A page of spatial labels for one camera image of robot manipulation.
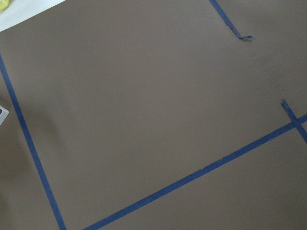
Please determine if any white wire cup rack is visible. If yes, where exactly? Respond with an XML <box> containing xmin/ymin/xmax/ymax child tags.
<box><xmin>0</xmin><ymin>106</ymin><xmax>9</xmax><ymax>125</ymax></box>

